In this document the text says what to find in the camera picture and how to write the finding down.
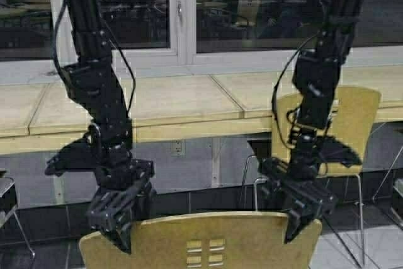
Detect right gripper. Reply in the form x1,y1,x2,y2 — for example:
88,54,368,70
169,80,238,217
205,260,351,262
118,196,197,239
258,157,338,244

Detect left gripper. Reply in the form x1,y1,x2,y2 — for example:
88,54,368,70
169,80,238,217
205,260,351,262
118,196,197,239
88,159,157,254

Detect yellow wooden chair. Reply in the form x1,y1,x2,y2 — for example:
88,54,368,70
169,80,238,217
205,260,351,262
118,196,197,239
79,211,322,268
1,169,36,261
239,85,382,266

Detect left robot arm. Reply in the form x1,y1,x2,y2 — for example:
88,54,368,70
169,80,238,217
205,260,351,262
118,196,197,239
45,0,154,254

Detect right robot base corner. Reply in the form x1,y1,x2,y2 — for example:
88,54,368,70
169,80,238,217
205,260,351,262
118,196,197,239
392,178,402,219

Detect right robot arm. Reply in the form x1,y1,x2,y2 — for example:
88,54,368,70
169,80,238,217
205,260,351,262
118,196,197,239
259,0,365,243

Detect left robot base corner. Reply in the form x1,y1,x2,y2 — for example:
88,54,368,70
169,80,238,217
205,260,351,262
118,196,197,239
1,178,18,226

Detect long wooden counter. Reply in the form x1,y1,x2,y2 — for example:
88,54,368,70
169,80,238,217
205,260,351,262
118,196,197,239
0,66,403,156

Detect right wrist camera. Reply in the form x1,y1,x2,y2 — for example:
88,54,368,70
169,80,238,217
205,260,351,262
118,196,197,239
318,135,363,168

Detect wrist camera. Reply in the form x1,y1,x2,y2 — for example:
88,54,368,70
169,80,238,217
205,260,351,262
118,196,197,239
45,137,96,176
318,135,363,168

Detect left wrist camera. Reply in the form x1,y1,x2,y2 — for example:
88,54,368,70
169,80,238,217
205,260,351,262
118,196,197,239
45,137,96,176

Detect wall power outlet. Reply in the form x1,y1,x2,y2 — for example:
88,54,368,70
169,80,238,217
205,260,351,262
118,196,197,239
171,140,186,157

